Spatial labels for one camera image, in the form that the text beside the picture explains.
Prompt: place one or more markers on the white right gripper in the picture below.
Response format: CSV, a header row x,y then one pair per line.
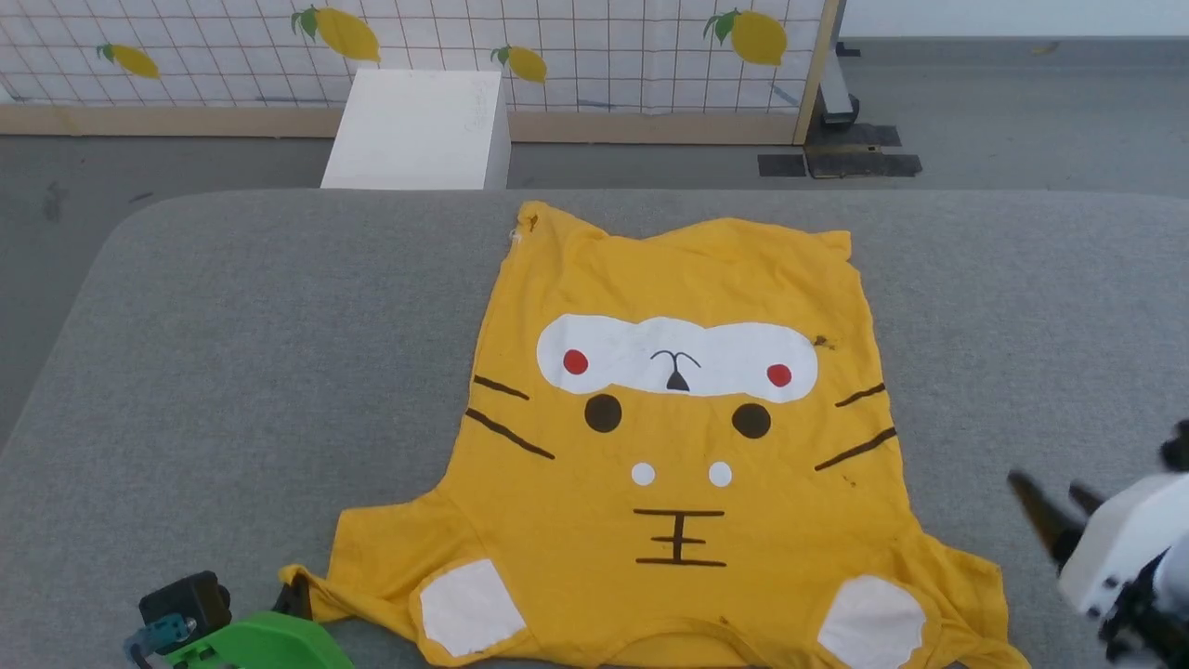
x,y
1129,539

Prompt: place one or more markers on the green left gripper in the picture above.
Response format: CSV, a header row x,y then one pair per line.
x,y
260,646

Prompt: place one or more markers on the yellow cat print t-shirt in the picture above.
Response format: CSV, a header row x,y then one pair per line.
x,y
678,465

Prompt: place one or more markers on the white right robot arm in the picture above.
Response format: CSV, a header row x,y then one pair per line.
x,y
1156,613

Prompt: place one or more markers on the grey fabric sofa cushion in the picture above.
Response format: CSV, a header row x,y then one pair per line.
x,y
232,372

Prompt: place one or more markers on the wide black floor plate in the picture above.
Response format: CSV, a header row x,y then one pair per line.
x,y
864,163

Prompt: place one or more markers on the small black floor patch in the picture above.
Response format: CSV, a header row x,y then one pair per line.
x,y
782,165

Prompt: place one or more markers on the small yellow floor scrap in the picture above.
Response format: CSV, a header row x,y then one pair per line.
x,y
1045,48

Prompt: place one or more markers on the grey metal partition foot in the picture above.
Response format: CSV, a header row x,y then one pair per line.
x,y
836,93

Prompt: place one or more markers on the white square box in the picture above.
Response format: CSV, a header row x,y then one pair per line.
x,y
418,130

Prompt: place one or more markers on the lemon print grid partition screen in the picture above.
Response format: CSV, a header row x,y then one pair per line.
x,y
604,46

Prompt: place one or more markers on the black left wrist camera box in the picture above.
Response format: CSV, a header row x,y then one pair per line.
x,y
186,599

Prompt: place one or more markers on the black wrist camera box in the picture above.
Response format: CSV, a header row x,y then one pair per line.
x,y
1178,446
186,599

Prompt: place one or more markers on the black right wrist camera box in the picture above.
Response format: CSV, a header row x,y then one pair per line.
x,y
1178,446

